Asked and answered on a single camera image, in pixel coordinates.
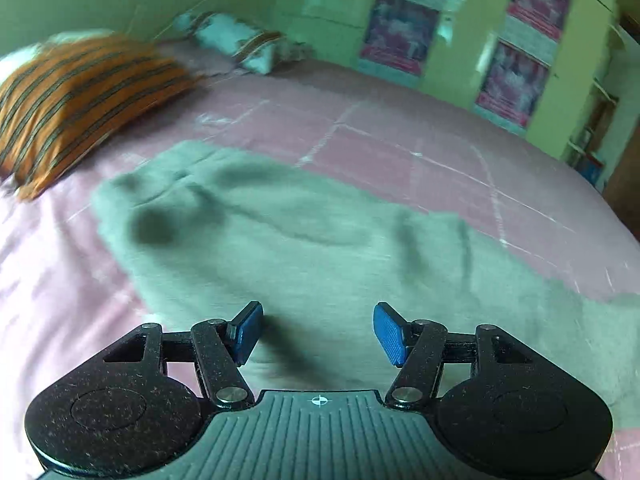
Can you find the corner shelves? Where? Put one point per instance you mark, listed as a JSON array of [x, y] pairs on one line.
[[592, 135]]

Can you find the grey pants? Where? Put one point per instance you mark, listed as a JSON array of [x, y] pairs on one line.
[[300, 240]]

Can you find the pale green wardrobe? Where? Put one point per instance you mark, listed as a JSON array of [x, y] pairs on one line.
[[460, 45]]

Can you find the purple wall poster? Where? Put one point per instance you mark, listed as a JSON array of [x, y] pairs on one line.
[[511, 82], [397, 30], [537, 2]]

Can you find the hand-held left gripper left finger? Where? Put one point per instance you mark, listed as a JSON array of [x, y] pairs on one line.
[[248, 331]]

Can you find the pink flat pillow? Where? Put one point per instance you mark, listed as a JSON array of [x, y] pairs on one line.
[[200, 57]]

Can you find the white patterned pillow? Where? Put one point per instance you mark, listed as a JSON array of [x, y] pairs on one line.
[[230, 37], [22, 52]]

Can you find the bed with pink checked sheet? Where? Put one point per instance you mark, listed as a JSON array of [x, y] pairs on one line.
[[400, 125]]

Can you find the orange striped pillow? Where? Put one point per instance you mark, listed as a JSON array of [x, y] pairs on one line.
[[85, 100]]

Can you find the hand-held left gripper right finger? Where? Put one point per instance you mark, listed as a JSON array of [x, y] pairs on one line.
[[389, 332]]

